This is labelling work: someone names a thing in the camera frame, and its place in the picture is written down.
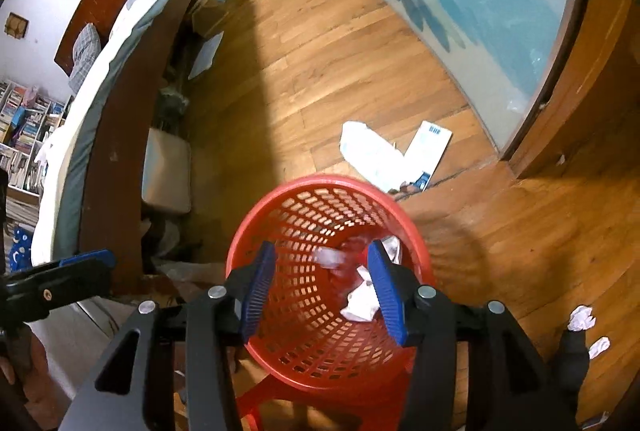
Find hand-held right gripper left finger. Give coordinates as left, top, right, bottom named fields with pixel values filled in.
left=57, top=241, right=278, bottom=431

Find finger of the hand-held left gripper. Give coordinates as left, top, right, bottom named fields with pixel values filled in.
left=0, top=250, right=116, bottom=324

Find blue star print cloth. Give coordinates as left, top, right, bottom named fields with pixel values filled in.
left=7, top=223, right=33, bottom=272

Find white paper envelope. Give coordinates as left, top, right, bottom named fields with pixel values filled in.
left=400, top=121, right=453, bottom=189

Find white bookshelf with books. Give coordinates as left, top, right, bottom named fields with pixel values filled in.
left=0, top=78, right=76, bottom=207

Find grey plaid pillow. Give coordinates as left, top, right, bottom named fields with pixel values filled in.
left=67, top=22, right=103, bottom=92

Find large crumpled white tissue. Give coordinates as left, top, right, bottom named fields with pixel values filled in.
left=341, top=263, right=382, bottom=323

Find black sock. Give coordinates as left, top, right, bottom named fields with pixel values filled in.
left=547, top=328, right=591, bottom=431

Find white flat board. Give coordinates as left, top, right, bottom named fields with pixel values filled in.
left=187, top=31, right=225, bottom=79

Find small white paper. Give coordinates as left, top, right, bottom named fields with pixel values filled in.
left=315, top=247, right=351, bottom=269

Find brown framed wall decoration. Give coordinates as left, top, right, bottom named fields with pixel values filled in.
left=4, top=12, right=28, bottom=37

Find red plastic mesh basket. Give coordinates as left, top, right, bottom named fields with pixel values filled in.
left=225, top=174, right=437, bottom=404

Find wooden wardrobe frame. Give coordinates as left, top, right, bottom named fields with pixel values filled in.
left=502, top=0, right=640, bottom=179

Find white storage box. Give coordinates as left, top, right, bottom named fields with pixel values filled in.
left=141, top=127, right=193, bottom=216

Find dark bag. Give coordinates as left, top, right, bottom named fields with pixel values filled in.
left=157, top=86, right=191, bottom=129

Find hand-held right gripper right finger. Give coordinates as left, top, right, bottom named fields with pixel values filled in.
left=367, top=238, right=581, bottom=431

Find person's left hand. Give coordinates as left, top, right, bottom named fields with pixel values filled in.
left=0, top=328, right=53, bottom=417

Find clear plastic bag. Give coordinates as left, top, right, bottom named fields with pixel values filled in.
left=152, top=258, right=226, bottom=284

